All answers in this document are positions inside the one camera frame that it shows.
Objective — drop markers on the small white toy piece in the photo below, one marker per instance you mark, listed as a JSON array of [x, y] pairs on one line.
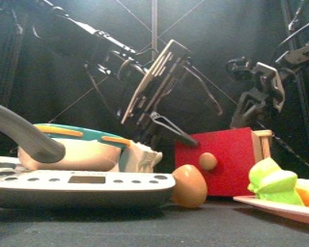
[[141, 158]]

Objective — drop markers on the small orange toy piece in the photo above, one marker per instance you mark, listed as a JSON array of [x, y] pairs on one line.
[[306, 197]]

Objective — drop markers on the pink plastic tray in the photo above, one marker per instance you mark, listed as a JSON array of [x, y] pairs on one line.
[[286, 209]]

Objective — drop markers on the large green toy lettuce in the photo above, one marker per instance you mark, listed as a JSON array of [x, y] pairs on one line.
[[274, 185]]

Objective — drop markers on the white toy kitchen scale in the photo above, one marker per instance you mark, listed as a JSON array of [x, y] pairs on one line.
[[75, 189]]

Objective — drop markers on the brown toy egg half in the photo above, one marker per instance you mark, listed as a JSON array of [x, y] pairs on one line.
[[189, 186]]

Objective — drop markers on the red and cream toy toaster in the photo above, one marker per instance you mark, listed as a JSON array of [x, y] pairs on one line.
[[230, 167]]

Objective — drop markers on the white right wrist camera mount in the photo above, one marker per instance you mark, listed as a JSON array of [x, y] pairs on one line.
[[270, 84]]

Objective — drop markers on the teal basket with orange rim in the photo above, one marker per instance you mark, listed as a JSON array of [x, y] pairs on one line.
[[88, 133]]

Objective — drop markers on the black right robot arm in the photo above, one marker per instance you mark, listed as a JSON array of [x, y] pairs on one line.
[[299, 54]]

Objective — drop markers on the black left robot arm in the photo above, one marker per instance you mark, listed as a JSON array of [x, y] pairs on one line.
[[75, 35]]

